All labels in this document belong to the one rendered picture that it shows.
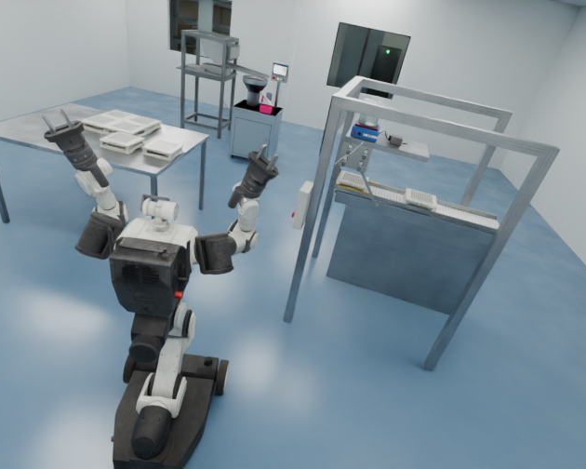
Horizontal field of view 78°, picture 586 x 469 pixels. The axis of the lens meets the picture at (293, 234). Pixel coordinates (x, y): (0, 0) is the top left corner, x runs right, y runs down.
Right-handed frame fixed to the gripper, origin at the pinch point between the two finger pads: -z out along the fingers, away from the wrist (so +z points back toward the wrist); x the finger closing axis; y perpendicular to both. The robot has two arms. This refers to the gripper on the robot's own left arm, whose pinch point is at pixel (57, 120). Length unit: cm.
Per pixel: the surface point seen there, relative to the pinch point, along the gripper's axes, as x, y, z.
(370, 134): 168, -47, 102
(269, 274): 68, -53, 212
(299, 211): 86, -6, 100
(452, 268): 200, 32, 203
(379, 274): 153, -4, 218
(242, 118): 154, -317, 217
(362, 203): 153, -32, 153
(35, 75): -84, -545, 163
